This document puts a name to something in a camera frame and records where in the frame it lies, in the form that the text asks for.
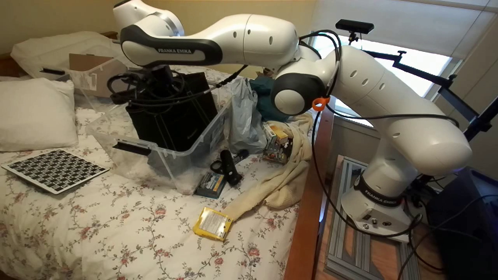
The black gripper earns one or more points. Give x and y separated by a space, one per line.
158 80

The yellow plastic package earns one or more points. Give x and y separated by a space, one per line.
213 224

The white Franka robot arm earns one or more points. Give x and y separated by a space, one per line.
406 129

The grey plastic shopping bag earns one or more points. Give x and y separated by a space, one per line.
247 125

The teal fabric bag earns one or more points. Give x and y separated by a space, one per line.
265 103

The wooden bed footboard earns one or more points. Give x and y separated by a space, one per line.
306 227

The brown cardboard box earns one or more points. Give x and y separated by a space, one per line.
99 64

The clear bin holding cardboard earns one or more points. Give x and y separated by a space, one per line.
83 86

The white plastic sheet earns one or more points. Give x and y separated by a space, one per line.
48 52

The small dark card pack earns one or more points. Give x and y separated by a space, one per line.
211 185

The white pillow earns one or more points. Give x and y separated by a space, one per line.
37 114

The colourful snack packet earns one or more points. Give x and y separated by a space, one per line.
275 151

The checkerboard calibration board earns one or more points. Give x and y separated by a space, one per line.
55 170

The floral bedspread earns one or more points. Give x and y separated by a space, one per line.
104 238

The white window blind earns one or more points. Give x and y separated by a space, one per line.
415 25

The bright window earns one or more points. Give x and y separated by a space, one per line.
429 83

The dark blue bulky object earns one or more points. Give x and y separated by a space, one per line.
468 234

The black stereo camera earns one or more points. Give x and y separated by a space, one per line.
354 25

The aluminium base frame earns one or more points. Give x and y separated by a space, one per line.
345 249

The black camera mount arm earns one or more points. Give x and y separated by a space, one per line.
410 63

